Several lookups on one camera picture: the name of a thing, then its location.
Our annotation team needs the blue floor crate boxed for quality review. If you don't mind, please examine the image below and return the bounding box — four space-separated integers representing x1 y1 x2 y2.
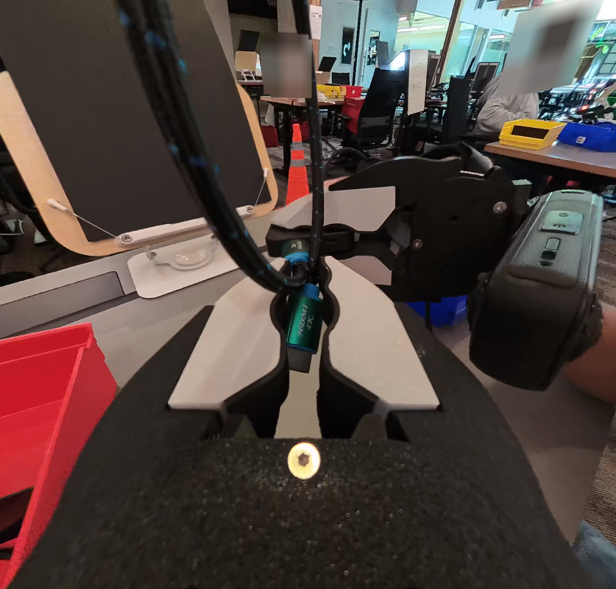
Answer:
409 296 469 326

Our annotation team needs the black braided cable green plug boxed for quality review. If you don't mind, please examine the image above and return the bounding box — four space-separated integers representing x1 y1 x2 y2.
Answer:
106 0 328 373

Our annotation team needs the person's right forearm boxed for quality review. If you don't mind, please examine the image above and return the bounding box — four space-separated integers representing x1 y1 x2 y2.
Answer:
563 306 616 404

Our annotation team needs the black office chair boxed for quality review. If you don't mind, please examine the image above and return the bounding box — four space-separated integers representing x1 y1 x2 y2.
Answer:
337 68 407 166

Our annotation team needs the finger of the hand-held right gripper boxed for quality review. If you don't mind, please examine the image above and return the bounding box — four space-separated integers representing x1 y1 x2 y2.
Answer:
279 181 400 236
328 238 397 287

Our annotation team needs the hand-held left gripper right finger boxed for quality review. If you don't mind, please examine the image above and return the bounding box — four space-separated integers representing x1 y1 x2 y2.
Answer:
318 257 441 434

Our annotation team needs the blue plastic bin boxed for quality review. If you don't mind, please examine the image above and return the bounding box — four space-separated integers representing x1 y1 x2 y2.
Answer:
559 121 616 153

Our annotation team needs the red plastic bin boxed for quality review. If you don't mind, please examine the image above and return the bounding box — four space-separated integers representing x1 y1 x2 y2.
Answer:
0 322 118 570

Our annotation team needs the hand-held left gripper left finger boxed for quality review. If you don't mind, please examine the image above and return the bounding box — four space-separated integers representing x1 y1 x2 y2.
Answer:
169 257 294 434

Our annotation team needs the tablet stand with dark board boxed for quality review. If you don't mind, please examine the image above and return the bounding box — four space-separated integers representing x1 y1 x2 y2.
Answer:
0 0 280 258

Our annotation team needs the yellow plastic bin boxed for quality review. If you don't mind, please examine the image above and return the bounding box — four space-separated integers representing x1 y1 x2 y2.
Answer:
498 118 567 151

